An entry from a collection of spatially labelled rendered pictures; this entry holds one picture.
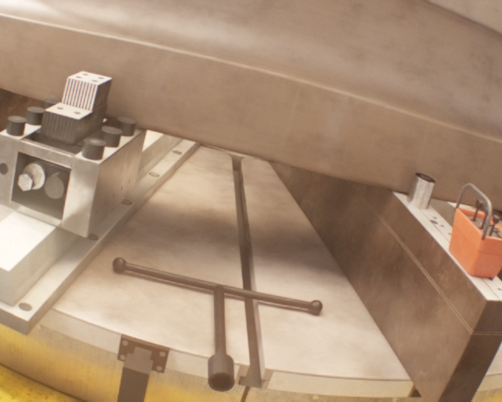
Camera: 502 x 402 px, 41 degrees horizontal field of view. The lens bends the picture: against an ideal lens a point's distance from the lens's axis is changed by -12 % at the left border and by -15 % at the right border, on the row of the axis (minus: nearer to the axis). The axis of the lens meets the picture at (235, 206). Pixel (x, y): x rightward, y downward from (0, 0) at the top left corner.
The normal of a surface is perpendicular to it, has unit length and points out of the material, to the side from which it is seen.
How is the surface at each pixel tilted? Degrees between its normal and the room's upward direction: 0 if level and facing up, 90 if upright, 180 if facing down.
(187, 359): 90
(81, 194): 90
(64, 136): 90
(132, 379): 90
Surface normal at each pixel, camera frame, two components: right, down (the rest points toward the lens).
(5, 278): -0.18, 0.30
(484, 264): 0.15, 0.50
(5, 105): 0.81, 0.39
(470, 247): -0.97, -0.05
